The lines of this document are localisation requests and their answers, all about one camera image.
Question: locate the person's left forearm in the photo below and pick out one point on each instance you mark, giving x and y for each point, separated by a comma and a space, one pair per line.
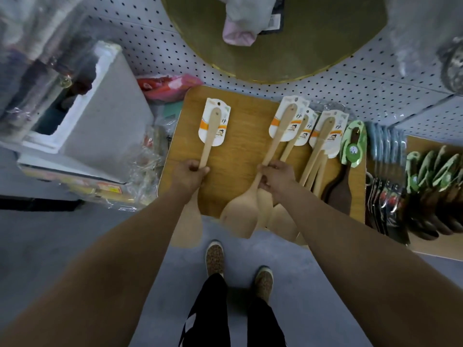
108, 278

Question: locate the bundle of carded steel utensils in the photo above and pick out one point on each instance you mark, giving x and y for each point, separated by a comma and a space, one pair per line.
387, 213

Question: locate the person's shoe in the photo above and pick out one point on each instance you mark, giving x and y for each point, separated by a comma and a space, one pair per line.
263, 281
215, 260

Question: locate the green-card spatulas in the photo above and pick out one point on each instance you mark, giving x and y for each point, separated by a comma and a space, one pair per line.
340, 198

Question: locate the white foam box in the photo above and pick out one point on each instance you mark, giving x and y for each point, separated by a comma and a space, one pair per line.
108, 122

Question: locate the person's black trouser leg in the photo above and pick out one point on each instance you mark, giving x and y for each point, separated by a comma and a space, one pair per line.
264, 325
209, 314

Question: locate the pink folded umbrella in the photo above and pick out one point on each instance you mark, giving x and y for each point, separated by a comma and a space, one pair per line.
238, 36

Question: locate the pile of wooden spatulas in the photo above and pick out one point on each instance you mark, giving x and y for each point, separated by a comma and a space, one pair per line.
320, 148

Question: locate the person's right hand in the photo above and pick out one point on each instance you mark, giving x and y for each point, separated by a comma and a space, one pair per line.
280, 182

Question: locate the person's left hand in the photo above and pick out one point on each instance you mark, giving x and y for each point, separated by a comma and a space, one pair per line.
188, 180

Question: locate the person's right forearm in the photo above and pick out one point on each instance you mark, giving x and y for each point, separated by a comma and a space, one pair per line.
361, 271

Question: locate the clear plastic bag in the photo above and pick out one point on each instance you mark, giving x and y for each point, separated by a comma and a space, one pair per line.
416, 32

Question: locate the wooden spatula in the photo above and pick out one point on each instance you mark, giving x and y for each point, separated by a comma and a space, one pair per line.
238, 216
213, 122

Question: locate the row of dark spoons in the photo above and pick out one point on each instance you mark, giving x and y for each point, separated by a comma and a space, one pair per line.
434, 213

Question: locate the teal packet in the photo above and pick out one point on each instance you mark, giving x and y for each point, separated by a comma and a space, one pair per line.
171, 112

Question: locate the round wooden board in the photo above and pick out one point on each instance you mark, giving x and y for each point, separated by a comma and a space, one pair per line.
307, 43

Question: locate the silver white folded umbrella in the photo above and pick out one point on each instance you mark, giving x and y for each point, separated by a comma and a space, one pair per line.
246, 10

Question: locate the red packet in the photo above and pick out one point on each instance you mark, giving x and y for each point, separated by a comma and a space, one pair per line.
162, 86

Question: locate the bundle of packets in plastic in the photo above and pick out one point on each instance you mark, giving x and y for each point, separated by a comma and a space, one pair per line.
29, 68

